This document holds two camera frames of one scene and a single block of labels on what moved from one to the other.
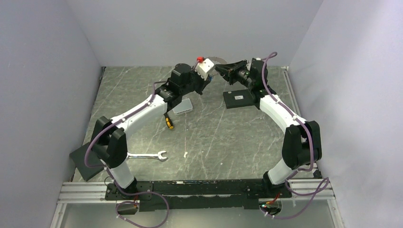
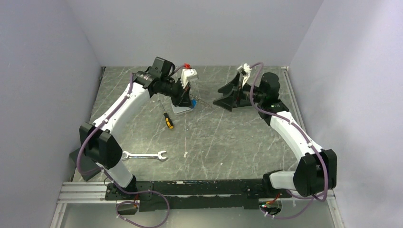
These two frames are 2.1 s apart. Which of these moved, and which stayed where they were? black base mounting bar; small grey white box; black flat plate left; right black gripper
Moved: right black gripper
Stayed: black base mounting bar; black flat plate left; small grey white box
